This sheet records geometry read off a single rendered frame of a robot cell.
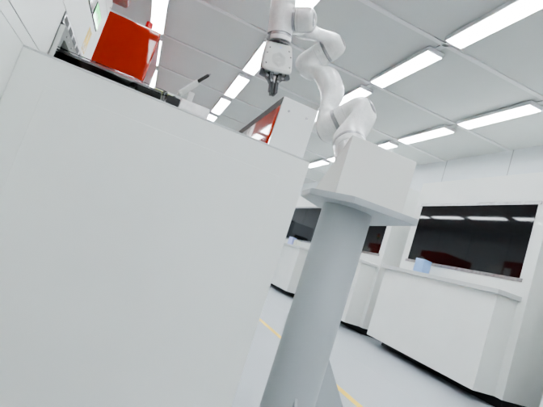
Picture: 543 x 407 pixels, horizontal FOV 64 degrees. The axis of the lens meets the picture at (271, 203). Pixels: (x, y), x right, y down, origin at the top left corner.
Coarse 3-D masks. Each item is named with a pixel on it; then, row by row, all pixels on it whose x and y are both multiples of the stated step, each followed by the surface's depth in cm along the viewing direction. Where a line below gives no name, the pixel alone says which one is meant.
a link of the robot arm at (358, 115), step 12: (360, 96) 165; (336, 108) 166; (348, 108) 162; (360, 108) 159; (372, 108) 162; (336, 120) 164; (348, 120) 156; (360, 120) 158; (372, 120) 162; (336, 132) 156; (360, 132) 153
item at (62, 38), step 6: (60, 24) 100; (60, 30) 100; (66, 30) 102; (60, 36) 100; (66, 36) 104; (54, 42) 100; (60, 42) 101; (66, 42) 106; (72, 42) 111; (54, 48) 100; (66, 48) 109; (72, 48) 112; (48, 54) 99; (54, 54) 100
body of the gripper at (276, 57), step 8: (272, 40) 144; (280, 40) 144; (264, 48) 145; (272, 48) 144; (280, 48) 145; (288, 48) 146; (264, 56) 143; (272, 56) 144; (280, 56) 144; (288, 56) 145; (264, 64) 143; (272, 64) 144; (280, 64) 144; (288, 64) 145; (280, 72) 144; (288, 72) 145
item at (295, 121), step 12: (288, 108) 105; (300, 108) 106; (276, 120) 104; (288, 120) 105; (300, 120) 106; (312, 120) 107; (276, 132) 104; (288, 132) 105; (300, 132) 106; (276, 144) 104; (288, 144) 105; (300, 144) 106; (300, 156) 106
